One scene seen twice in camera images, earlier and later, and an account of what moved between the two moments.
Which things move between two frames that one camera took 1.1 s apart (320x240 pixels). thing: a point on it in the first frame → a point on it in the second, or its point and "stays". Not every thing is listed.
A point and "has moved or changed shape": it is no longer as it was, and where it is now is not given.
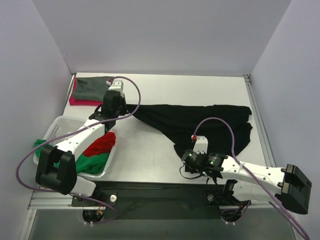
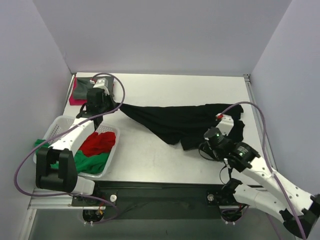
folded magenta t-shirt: (74, 102) stays
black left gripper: (122, 104) → (110, 101)
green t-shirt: (93, 164) stays
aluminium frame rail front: (52, 200) stays
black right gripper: (190, 169) → (210, 133)
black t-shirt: (224, 127) has moved or changed shape
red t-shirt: (103, 144) stays
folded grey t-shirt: (91, 88) stays
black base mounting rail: (160, 200) stays
